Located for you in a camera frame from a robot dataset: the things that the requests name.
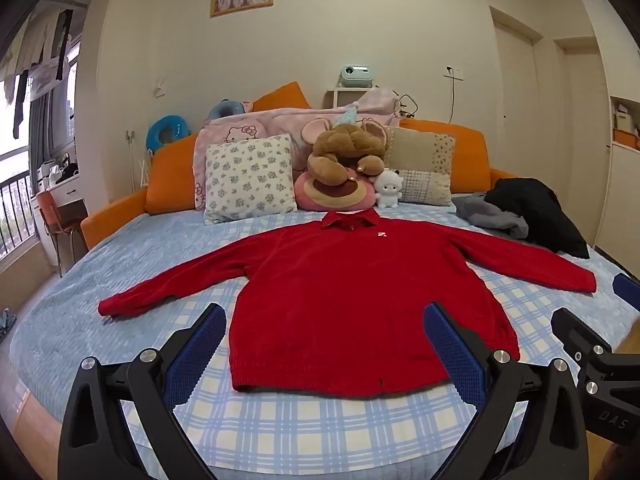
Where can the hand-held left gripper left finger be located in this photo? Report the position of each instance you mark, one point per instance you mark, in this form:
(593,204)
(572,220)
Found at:
(195,355)

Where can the white wall shelf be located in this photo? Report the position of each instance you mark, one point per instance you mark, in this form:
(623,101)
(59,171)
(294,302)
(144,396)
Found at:
(336,97)

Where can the orange box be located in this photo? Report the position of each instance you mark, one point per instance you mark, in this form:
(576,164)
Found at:
(625,140)

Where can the grey curtain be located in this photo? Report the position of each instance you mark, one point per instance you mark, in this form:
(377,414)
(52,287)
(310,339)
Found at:
(40,130)

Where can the black balcony railing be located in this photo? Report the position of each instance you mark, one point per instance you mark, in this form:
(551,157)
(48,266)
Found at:
(15,215)

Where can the beige patchwork pillow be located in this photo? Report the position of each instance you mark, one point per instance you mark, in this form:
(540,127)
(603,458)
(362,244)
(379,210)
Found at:
(425,165)

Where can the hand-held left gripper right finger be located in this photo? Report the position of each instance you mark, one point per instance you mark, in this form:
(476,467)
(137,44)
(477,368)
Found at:
(455,355)

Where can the hanging clothes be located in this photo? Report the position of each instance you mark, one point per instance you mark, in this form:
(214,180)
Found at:
(45,45)

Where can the white desk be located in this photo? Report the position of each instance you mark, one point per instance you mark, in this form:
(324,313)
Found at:
(65,190)

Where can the cream wall cabinet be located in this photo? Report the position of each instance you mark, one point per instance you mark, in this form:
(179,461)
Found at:
(620,200)

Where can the grey garment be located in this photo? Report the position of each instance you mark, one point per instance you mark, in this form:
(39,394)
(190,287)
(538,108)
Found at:
(485,215)

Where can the blue neck pillow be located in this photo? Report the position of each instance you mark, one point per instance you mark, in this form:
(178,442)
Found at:
(152,137)

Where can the brown plush bear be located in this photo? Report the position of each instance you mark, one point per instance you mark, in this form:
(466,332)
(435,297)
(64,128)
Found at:
(345,150)

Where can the white light switch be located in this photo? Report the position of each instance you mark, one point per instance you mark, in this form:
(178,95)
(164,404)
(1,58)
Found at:
(160,88)

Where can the pink round plush cushion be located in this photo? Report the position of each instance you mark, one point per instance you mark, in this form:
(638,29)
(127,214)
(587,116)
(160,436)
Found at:
(330,195)

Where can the white wall outlet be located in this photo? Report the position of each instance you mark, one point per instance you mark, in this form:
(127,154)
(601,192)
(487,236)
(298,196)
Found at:
(455,73)

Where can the red sweater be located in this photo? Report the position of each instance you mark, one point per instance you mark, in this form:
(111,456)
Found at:
(350,300)

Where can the cream door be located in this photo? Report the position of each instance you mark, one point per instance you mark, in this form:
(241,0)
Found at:
(582,150)
(515,100)

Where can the small white plush toy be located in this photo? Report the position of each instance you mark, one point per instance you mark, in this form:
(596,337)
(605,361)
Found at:
(389,190)

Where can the blue party hat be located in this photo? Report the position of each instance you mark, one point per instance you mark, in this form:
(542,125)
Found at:
(346,119)

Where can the orange chair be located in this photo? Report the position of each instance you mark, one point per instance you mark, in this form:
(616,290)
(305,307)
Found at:
(50,210)

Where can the floral white pillow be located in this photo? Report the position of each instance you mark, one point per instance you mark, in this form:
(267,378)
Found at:
(250,180)

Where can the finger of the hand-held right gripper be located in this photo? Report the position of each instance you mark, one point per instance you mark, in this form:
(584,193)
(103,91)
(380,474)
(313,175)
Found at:
(627,290)
(575,332)

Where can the blue cloth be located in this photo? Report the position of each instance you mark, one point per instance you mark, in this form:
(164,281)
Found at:
(7,321)

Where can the pink cartoon cat blanket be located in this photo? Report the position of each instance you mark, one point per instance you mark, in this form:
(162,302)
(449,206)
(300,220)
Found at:
(240,132)

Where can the teal projector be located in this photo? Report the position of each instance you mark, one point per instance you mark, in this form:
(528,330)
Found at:
(356,76)

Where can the black garment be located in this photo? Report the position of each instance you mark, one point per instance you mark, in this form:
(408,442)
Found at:
(540,215)

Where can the blue round plush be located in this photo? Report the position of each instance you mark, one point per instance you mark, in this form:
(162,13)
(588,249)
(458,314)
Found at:
(222,108)

